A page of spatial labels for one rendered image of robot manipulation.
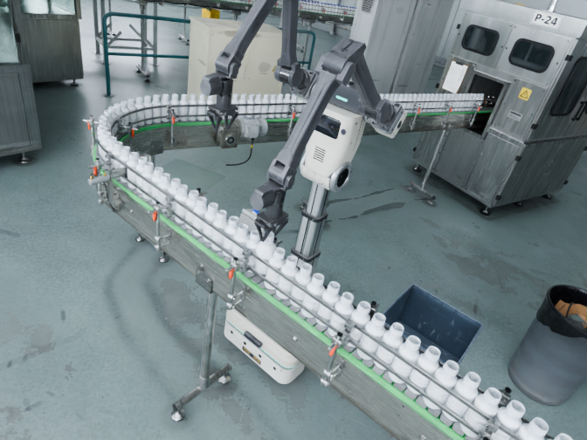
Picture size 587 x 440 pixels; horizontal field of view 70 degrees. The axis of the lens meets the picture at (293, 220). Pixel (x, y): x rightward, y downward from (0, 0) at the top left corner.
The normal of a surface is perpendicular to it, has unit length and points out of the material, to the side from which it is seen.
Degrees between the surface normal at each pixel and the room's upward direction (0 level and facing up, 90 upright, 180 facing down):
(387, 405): 90
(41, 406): 0
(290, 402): 0
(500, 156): 90
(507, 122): 90
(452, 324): 90
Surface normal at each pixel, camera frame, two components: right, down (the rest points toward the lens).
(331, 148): -0.63, 0.32
